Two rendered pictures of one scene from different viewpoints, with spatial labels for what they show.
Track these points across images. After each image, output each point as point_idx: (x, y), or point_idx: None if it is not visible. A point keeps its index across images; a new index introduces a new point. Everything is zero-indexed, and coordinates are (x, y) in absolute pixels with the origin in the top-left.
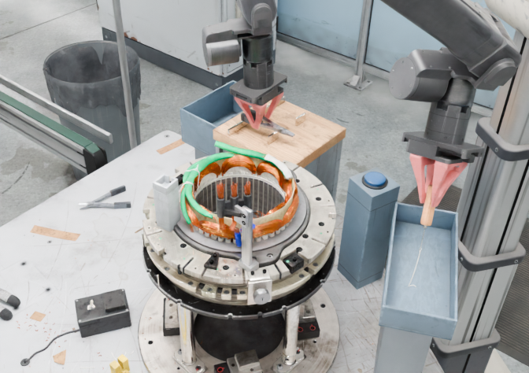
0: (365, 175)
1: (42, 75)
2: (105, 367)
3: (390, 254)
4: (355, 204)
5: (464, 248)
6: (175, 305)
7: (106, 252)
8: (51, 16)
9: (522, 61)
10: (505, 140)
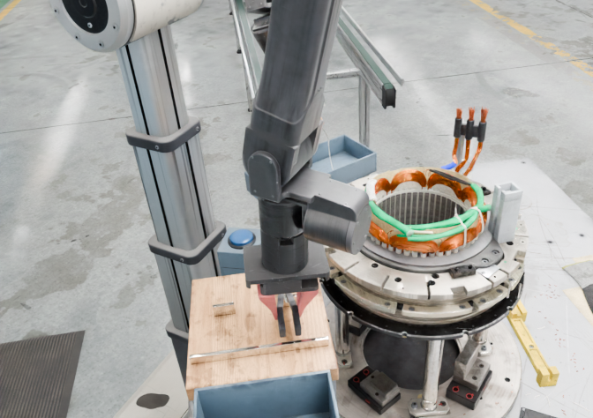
0: (244, 242)
1: None
2: (560, 397)
3: (331, 170)
4: None
5: (212, 233)
6: (470, 375)
7: None
8: None
9: (167, 52)
10: (187, 122)
